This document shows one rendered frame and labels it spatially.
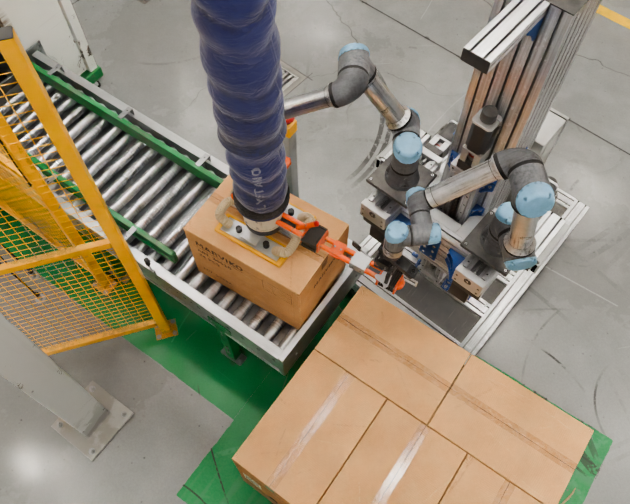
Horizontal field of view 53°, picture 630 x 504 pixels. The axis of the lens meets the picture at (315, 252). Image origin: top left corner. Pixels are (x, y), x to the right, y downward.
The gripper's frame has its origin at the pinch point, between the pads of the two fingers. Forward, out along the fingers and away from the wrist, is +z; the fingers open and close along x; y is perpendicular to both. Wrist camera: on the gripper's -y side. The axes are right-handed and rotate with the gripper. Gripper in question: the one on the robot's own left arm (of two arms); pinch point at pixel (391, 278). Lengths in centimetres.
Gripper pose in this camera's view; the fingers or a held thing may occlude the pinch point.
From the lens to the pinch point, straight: 247.9
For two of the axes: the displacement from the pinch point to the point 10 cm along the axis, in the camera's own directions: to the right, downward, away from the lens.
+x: -5.3, 7.4, -4.1
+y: -8.5, -4.6, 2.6
